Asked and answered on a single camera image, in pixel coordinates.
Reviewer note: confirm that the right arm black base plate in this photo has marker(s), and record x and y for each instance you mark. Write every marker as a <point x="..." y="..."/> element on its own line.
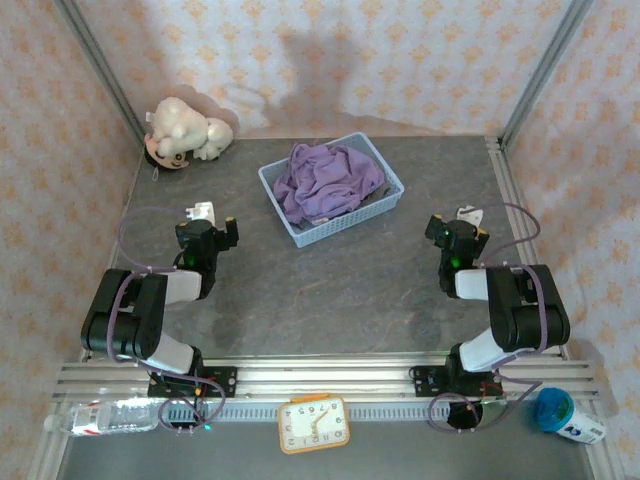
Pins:
<point x="425" y="380"/>

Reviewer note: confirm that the white cup with blue lid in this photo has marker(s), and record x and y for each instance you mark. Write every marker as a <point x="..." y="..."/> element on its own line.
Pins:
<point x="552" y="410"/>

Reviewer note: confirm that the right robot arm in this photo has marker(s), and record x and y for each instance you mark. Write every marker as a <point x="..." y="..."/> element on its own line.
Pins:
<point x="520" y="320"/>

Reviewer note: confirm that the purple shirt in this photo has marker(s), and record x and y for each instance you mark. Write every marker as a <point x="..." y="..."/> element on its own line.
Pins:
<point x="325" y="185"/>

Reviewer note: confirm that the orange alarm clock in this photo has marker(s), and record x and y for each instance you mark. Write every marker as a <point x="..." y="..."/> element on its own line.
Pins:
<point x="312" y="425"/>

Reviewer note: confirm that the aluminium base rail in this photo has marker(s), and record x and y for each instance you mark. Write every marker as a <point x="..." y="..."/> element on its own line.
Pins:
<point x="325" y="375"/>

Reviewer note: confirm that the white plush doll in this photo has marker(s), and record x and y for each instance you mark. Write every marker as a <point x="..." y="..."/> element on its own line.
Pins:
<point x="180" y="125"/>

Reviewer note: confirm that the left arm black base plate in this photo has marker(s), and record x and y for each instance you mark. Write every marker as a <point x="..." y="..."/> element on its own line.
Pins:
<point x="225" y="380"/>

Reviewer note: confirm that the aluminium frame post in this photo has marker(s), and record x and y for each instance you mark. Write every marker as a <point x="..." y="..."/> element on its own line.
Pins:
<point x="100" y="70"/>
<point x="545" y="65"/>

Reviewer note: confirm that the clear plastic water bottle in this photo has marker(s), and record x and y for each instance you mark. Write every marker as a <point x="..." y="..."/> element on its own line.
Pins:
<point x="115" y="415"/>

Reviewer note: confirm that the light blue plastic basket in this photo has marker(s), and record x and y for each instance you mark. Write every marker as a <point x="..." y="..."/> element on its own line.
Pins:
<point x="325" y="235"/>

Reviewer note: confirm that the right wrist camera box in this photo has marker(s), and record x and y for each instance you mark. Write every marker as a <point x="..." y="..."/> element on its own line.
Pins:
<point x="471" y="215"/>

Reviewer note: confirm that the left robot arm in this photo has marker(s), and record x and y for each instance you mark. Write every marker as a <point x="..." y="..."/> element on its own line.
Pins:
<point x="135" y="310"/>

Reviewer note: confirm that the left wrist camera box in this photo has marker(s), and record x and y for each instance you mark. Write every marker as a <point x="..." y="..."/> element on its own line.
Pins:
<point x="202" y="211"/>

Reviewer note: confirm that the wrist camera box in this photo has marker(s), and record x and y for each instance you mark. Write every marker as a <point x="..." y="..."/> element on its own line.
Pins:
<point x="202" y="211"/>
<point x="471" y="215"/>

